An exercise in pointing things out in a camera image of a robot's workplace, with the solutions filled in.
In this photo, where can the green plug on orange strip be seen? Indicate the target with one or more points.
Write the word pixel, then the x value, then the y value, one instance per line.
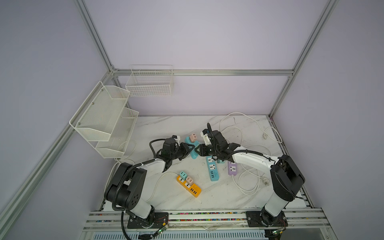
pixel 183 175

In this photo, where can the aluminium front rail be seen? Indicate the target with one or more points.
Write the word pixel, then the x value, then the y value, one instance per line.
pixel 226 219

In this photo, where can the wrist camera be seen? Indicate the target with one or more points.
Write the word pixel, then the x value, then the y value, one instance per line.
pixel 176 138
pixel 204 135

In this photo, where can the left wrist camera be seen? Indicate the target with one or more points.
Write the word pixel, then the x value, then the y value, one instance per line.
pixel 176 138

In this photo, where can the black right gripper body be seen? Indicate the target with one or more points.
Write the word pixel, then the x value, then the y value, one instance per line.
pixel 209 149

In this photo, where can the orange power strip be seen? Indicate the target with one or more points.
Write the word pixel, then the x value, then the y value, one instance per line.
pixel 193 189

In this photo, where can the teal triangular power strip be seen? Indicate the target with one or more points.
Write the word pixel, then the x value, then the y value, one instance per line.
pixel 193 154

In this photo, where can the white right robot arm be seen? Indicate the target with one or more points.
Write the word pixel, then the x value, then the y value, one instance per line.
pixel 285 176

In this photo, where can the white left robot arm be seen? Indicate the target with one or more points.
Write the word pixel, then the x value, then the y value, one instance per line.
pixel 125 188

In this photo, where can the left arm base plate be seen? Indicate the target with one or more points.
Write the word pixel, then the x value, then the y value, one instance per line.
pixel 153 221

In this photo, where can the white wire basket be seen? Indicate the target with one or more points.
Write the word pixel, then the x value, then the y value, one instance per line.
pixel 150 80

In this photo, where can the purple power strip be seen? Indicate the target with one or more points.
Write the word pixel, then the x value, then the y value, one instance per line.
pixel 232 168

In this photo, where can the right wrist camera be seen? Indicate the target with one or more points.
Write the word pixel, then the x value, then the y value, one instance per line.
pixel 204 135

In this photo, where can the small white mesh shelf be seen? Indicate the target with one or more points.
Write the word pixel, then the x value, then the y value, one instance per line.
pixel 121 135

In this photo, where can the blue rectangular power strip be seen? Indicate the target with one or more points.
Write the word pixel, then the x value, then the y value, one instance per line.
pixel 212 168

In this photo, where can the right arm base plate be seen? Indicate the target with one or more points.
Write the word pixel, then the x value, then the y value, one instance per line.
pixel 264 219

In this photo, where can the large white mesh shelf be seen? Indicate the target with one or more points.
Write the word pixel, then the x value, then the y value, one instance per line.
pixel 97 117

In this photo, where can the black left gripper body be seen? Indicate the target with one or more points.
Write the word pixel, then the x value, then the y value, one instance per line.
pixel 175 154

